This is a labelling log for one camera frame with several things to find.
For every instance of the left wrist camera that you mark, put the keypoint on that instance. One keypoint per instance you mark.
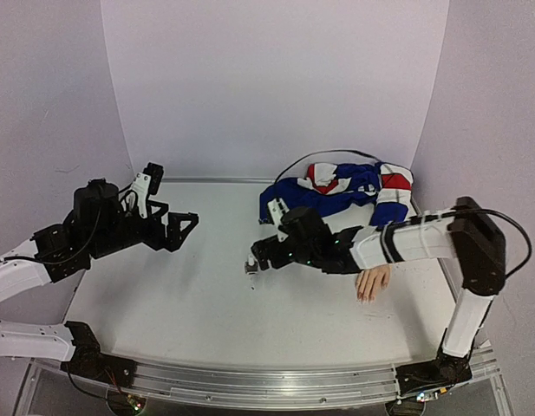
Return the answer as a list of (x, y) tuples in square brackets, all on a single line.
[(145, 185)]

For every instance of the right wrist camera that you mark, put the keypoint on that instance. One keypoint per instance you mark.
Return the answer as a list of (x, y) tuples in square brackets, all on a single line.
[(277, 208)]

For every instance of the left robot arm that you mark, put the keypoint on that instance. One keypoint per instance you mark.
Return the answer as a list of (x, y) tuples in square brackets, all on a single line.
[(45, 258)]

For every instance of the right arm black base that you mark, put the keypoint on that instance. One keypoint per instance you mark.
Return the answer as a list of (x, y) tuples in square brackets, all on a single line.
[(443, 371)]

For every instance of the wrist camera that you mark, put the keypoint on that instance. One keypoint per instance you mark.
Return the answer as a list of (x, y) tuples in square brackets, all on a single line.
[(277, 208), (145, 185)]

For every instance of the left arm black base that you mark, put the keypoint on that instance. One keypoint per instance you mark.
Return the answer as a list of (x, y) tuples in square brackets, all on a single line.
[(89, 362)]

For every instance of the aluminium front rail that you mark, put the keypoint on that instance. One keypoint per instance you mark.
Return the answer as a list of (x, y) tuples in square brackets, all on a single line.
[(279, 389)]

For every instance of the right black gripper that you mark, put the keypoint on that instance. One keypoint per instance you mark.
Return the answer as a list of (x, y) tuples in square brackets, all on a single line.
[(259, 256)]

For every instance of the mannequin hand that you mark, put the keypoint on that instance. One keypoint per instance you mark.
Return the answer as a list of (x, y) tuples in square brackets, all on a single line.
[(370, 282)]

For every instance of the blue red white jacket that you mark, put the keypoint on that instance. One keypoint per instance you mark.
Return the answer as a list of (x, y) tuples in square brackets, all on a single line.
[(331, 188)]

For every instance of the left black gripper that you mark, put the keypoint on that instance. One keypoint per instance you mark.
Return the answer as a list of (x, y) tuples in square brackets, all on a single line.
[(173, 240)]

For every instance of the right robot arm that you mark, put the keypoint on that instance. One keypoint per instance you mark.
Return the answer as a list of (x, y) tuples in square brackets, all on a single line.
[(464, 233)]

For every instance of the dark red nail polish bottle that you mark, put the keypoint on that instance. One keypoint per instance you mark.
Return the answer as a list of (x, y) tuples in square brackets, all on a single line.
[(249, 270)]

